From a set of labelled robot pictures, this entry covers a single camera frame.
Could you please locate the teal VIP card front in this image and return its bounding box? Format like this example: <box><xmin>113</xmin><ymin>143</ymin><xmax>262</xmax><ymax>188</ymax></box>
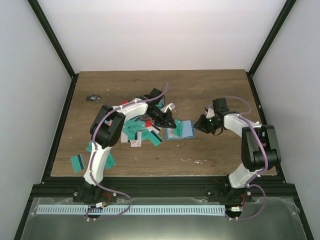
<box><xmin>173</xmin><ymin>119</ymin><xmax>184</xmax><ymax>138</ymax></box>

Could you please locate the white blossom card under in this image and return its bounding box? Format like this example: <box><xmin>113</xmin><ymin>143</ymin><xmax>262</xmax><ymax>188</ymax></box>
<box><xmin>130</xmin><ymin>139</ymin><xmax>142</xmax><ymax>148</ymax></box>

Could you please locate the teal striped card left edge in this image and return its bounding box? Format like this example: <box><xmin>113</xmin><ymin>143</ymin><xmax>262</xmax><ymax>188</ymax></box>
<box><xmin>70</xmin><ymin>154</ymin><xmax>85</xmax><ymax>173</ymax></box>

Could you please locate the black aluminium frame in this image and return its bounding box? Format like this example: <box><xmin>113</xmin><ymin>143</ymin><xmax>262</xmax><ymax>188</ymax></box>
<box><xmin>14</xmin><ymin>0</ymin><xmax>314</xmax><ymax>240</ymax></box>

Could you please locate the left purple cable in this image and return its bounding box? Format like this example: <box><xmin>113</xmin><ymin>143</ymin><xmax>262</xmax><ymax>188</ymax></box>
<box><xmin>86</xmin><ymin>82</ymin><xmax>169</xmax><ymax>222</ymax></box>

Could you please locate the small black card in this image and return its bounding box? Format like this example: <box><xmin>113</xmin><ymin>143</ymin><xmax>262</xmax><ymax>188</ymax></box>
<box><xmin>86</xmin><ymin>94</ymin><xmax>101</xmax><ymax>102</ymax></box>

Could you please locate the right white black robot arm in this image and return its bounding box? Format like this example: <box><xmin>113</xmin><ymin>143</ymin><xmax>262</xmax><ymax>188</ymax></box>
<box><xmin>194</xmin><ymin>98</ymin><xmax>282</xmax><ymax>202</ymax></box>

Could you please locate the light blue slotted rail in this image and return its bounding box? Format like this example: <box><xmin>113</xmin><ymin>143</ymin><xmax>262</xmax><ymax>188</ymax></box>
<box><xmin>36</xmin><ymin>204</ymin><xmax>226</xmax><ymax>216</ymax></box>

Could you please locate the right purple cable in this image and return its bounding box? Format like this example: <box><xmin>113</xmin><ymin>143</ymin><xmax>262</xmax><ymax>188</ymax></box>
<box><xmin>206</xmin><ymin>96</ymin><xmax>270</xmax><ymax>221</ymax></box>

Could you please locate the blue leather card holder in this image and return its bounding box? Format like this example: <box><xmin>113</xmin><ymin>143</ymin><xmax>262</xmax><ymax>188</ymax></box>
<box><xmin>165</xmin><ymin>119</ymin><xmax>196</xmax><ymax>140</ymax></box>

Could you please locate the teal VIP card centre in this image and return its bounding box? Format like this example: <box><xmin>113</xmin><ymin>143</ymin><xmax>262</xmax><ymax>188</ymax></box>
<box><xmin>122</xmin><ymin>121</ymin><xmax>146</xmax><ymax>135</ymax></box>

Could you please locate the teal vip card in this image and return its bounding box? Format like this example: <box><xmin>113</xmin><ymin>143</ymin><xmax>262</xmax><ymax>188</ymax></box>
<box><xmin>173</xmin><ymin>119</ymin><xmax>184</xmax><ymax>138</ymax></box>
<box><xmin>122</xmin><ymin>121</ymin><xmax>146</xmax><ymax>135</ymax></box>

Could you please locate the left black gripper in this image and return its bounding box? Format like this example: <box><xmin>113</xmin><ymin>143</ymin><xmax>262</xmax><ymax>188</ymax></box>
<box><xmin>146</xmin><ymin>107</ymin><xmax>176</xmax><ymax>129</ymax></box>

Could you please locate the teal striped card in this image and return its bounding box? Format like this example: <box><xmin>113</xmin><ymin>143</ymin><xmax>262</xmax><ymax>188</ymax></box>
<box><xmin>147</xmin><ymin>132</ymin><xmax>163</xmax><ymax>147</ymax></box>

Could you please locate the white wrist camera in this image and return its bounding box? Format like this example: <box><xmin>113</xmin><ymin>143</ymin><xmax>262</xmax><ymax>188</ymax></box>
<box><xmin>204</xmin><ymin>106</ymin><xmax>215</xmax><ymax>119</ymax></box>
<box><xmin>161</xmin><ymin>103</ymin><xmax>176</xmax><ymax>113</ymax></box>

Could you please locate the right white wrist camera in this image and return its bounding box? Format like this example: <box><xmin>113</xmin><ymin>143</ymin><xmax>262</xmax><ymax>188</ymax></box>
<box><xmin>204</xmin><ymin>106</ymin><xmax>215</xmax><ymax>119</ymax></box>

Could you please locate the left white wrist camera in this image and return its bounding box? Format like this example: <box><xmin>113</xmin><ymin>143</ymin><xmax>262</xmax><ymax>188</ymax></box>
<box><xmin>161</xmin><ymin>103</ymin><xmax>176</xmax><ymax>113</ymax></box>

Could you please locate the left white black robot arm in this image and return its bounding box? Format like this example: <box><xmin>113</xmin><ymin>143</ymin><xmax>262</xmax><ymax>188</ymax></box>
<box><xmin>82</xmin><ymin>84</ymin><xmax>177</xmax><ymax>202</ymax></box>

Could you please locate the purple cable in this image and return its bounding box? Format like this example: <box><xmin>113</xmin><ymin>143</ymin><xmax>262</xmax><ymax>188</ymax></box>
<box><xmin>86</xmin><ymin>82</ymin><xmax>169</xmax><ymax>222</ymax></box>
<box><xmin>206</xmin><ymin>96</ymin><xmax>270</xmax><ymax>221</ymax></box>

